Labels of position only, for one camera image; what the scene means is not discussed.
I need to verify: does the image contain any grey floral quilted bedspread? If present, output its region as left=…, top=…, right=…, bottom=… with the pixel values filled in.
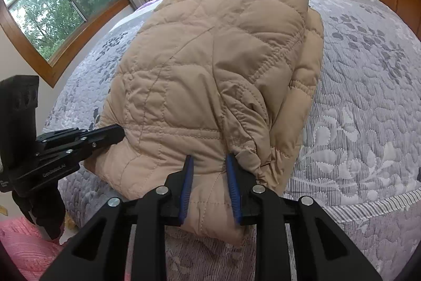
left=43, top=0, right=421, bottom=281

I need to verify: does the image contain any wooden framed window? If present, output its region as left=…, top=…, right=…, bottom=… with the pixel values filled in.
left=0, top=0, right=132, bottom=89

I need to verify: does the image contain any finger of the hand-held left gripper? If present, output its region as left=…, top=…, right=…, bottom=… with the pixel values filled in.
left=39, top=124, right=126, bottom=166
left=36, top=128, right=96, bottom=147

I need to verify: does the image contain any person's left hand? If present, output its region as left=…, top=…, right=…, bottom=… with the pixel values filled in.
left=12, top=187, right=65, bottom=240

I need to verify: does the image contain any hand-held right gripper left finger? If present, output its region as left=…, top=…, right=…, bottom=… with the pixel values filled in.
left=39, top=154, right=195, bottom=281

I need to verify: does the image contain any purple floral blanket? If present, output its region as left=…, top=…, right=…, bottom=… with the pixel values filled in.
left=136, top=0, right=167, bottom=11

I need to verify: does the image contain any pink textured cloth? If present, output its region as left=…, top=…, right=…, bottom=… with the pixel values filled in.
left=0, top=217, right=66, bottom=281

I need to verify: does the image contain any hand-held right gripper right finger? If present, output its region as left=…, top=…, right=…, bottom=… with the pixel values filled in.
left=224, top=153, right=384, bottom=281

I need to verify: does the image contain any beige quilted jacket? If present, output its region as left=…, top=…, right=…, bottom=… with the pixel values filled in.
left=84, top=0, right=324, bottom=247

